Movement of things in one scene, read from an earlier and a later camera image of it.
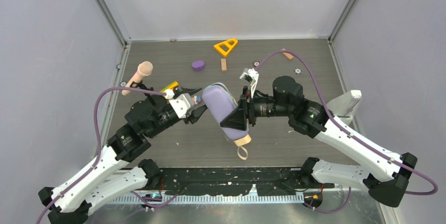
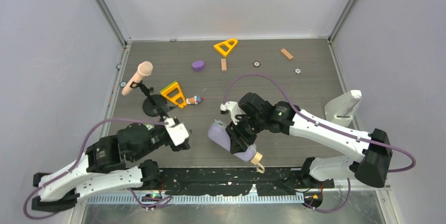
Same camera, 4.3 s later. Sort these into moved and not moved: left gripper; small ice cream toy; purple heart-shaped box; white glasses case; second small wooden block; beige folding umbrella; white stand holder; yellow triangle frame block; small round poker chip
Moved: left gripper; beige folding umbrella; white glasses case
Not moved: small round poker chip; yellow triangle frame block; small ice cream toy; purple heart-shaped box; white stand holder; second small wooden block
